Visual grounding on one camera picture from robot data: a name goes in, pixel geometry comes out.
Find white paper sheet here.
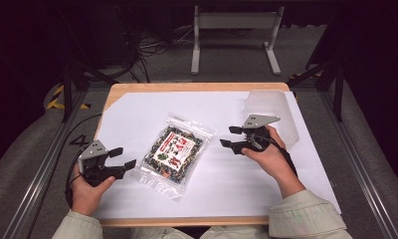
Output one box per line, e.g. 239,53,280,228
93,91,342,220

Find person's right hand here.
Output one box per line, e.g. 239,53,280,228
241,124,306,200

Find person's left hand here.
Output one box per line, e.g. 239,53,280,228
70,163,117,217

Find translucent plastic container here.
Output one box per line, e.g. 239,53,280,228
244,89,300,149

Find person's legs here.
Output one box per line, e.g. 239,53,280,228
129,225,272,239

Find bundle of black floor cables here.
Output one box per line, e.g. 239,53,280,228
115,6,202,84

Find clear packet of dark dried food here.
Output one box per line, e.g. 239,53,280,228
130,113,218,202

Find grey metal stand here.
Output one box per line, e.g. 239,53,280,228
190,4,286,77

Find aluminium floor rail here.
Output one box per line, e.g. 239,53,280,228
318,89,398,239
2,89,90,239

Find black tripod stand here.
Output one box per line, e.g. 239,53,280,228
55,6,120,123
286,6,348,123

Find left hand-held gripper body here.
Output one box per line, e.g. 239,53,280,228
78,139,126,188

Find long black floor cable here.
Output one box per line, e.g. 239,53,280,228
25,113,103,239

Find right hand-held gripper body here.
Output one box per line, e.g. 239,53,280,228
231,114,282,155

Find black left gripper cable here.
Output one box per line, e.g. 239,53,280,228
64,150,86,210

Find yellow black hazard tape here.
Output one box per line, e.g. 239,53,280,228
46,84,92,111

